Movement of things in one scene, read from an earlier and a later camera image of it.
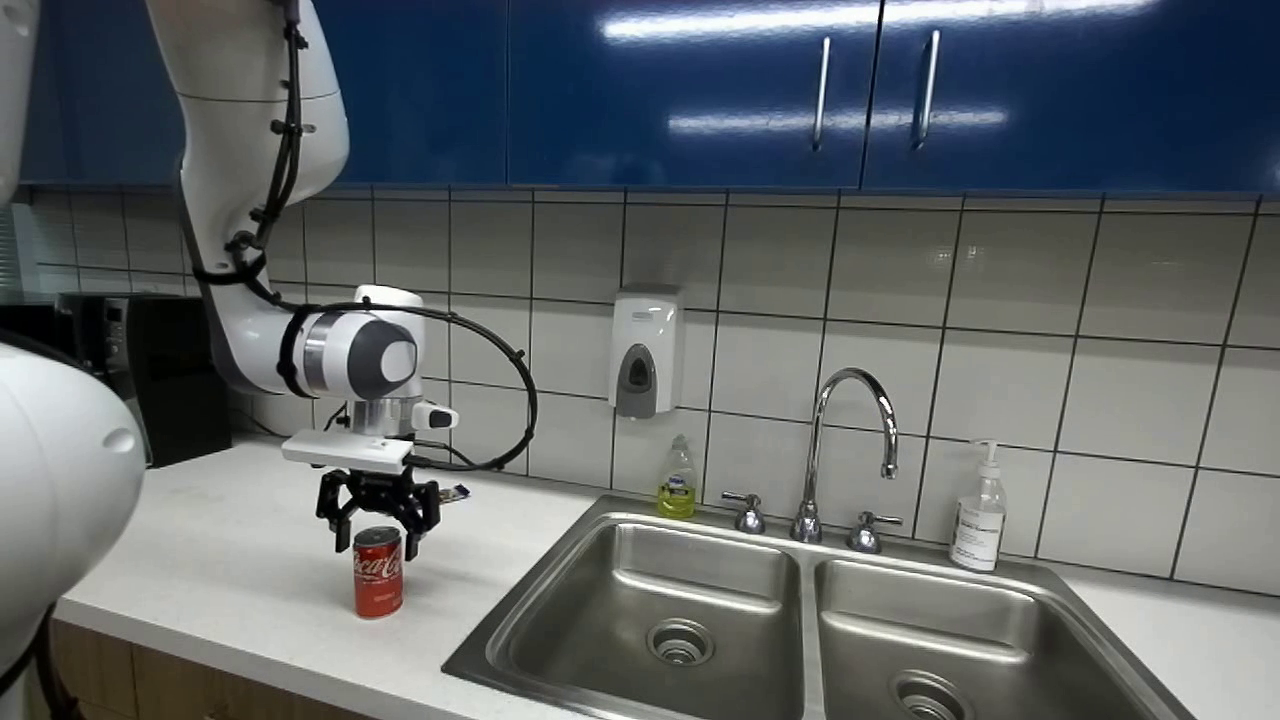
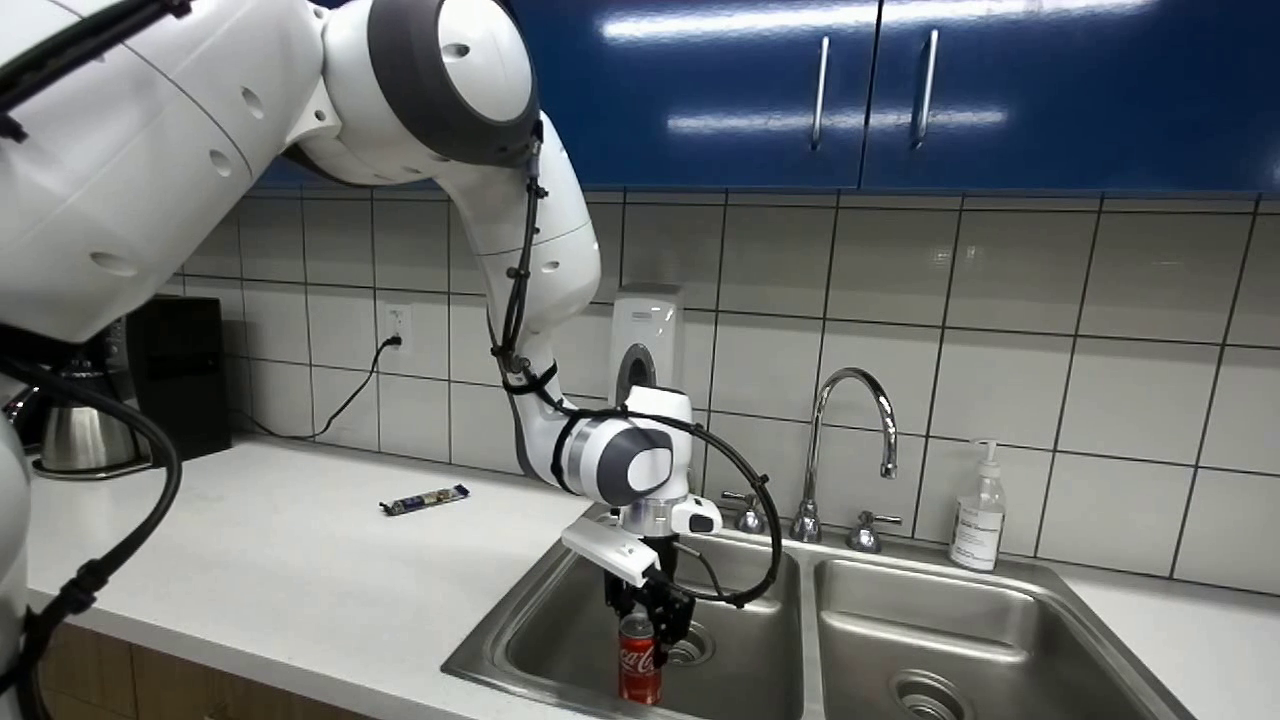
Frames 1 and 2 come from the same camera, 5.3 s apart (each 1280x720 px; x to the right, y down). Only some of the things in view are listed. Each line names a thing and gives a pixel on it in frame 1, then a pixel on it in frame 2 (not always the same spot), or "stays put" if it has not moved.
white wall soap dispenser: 640,352 stays put
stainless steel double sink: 674,608 stays put
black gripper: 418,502 → 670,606
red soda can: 378,575 → 639,656
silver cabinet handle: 929,95 stays put
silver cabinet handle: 820,85 stays put
